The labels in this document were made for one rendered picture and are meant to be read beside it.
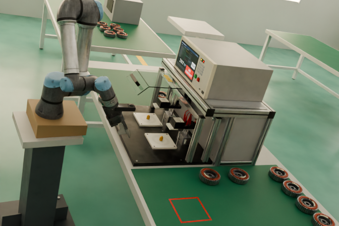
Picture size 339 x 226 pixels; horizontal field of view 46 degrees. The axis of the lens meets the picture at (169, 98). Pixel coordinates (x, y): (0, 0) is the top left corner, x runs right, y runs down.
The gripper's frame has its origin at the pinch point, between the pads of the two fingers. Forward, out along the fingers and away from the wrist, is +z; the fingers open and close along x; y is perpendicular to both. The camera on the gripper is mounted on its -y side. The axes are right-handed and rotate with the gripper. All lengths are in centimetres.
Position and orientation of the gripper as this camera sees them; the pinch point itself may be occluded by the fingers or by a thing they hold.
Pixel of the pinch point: (127, 130)
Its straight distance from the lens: 220.8
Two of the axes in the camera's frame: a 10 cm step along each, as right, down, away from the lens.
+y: -9.0, 4.0, -1.6
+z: 2.5, 7.9, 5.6
